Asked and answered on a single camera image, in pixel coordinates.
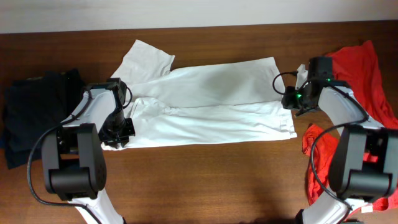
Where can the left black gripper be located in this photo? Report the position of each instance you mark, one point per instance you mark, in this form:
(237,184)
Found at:
(112,139)

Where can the folded black shirt on top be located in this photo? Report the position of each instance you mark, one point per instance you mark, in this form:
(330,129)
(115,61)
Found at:
(32,107)

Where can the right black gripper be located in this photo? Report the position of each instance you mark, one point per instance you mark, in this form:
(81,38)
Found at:
(288,101)

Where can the red t-shirt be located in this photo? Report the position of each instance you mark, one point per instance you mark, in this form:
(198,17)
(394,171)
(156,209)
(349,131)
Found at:
(359,67)

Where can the folded dark shirt beneath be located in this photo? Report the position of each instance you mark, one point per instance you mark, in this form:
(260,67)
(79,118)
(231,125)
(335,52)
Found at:
(74,89)

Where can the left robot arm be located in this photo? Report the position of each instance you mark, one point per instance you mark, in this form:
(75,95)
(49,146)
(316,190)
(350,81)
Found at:
(73,162)

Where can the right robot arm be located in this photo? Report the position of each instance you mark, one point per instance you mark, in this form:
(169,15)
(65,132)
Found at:
(363,167)

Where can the white t-shirt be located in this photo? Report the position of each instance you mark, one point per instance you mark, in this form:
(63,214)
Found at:
(210,104)

